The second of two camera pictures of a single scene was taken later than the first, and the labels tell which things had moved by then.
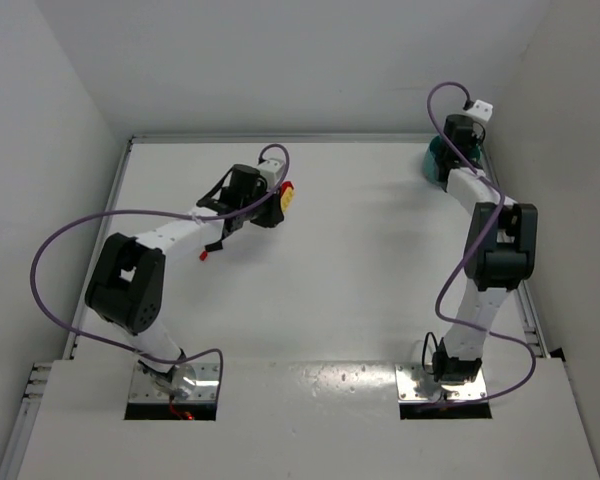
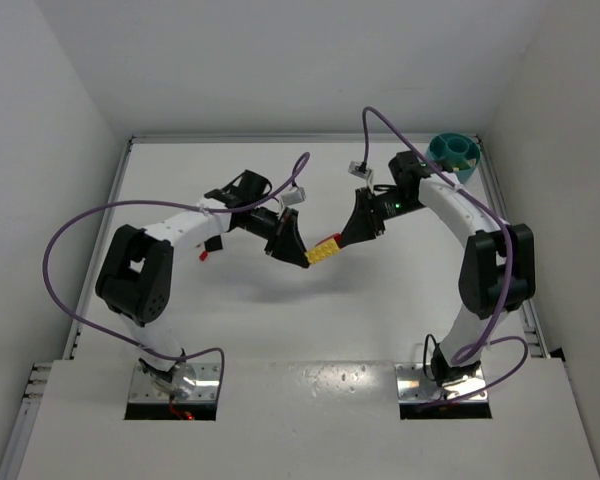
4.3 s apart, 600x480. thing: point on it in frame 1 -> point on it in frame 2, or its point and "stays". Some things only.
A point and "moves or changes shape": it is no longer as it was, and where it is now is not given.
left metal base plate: [206, 389] stays
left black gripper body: [271, 213] -> [281, 232]
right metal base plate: [416, 385] stays
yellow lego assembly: [287, 198] moves or changes shape
